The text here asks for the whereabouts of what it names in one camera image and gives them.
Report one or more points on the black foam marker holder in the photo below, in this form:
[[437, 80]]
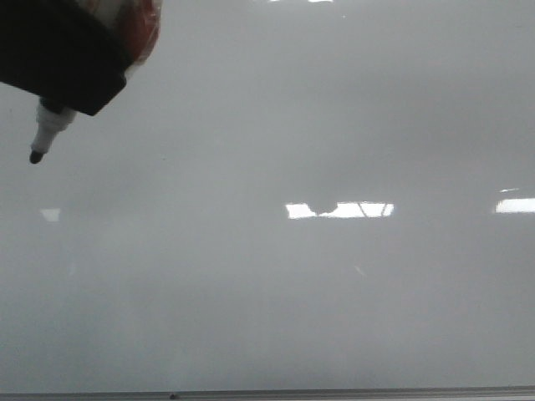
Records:
[[56, 50]]

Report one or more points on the white whiteboard with aluminium frame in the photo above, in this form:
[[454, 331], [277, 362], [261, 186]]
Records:
[[286, 195]]

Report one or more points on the black and white whiteboard marker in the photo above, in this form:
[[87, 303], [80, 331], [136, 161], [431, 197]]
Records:
[[52, 118]]

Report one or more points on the red tape wad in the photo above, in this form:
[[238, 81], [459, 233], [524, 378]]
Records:
[[136, 24]]

